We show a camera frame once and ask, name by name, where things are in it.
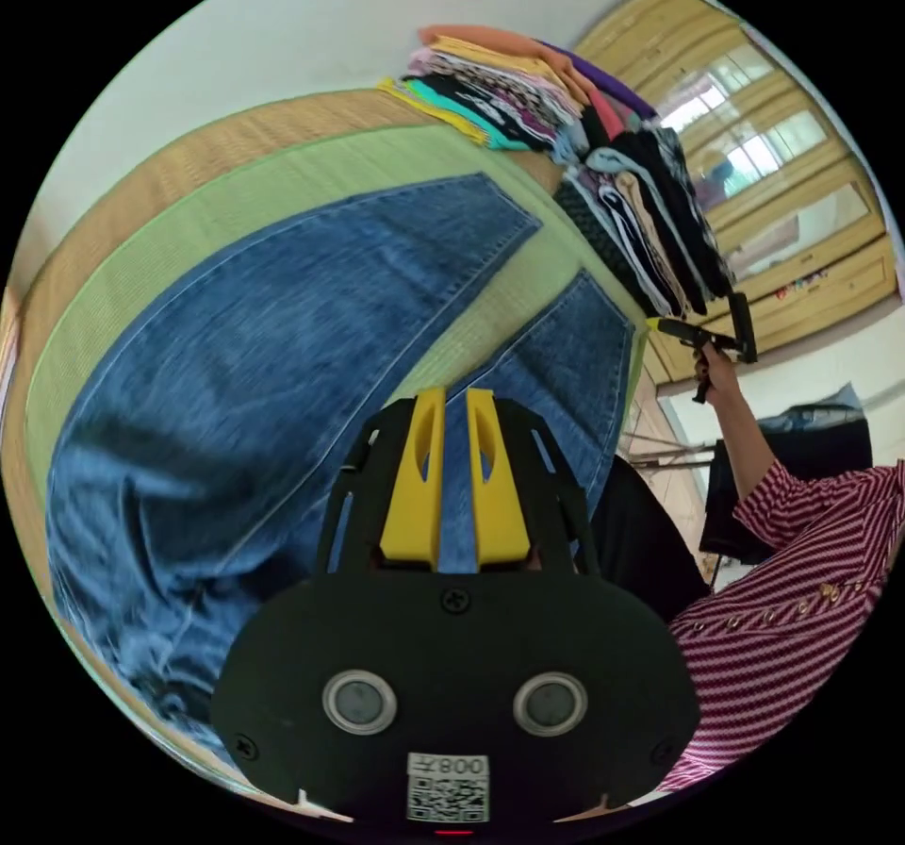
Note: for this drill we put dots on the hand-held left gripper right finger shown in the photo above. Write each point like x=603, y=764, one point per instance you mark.
x=500, y=505

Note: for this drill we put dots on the person's body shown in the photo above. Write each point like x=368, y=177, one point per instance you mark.
x=778, y=647

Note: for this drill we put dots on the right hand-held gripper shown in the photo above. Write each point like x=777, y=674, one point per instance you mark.
x=700, y=337

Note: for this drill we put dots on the yellow wooden cupboard with mirrors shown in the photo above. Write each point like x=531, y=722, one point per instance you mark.
x=799, y=152

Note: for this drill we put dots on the blue denim pants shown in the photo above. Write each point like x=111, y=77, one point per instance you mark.
x=233, y=378

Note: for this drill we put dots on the pile of clothes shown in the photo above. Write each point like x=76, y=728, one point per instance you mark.
x=622, y=208

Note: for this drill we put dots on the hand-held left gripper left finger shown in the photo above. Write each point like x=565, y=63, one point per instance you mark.
x=413, y=498

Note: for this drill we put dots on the person's right forearm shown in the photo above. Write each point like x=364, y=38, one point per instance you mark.
x=749, y=449

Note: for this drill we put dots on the person's right hand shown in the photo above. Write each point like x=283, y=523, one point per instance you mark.
x=720, y=371

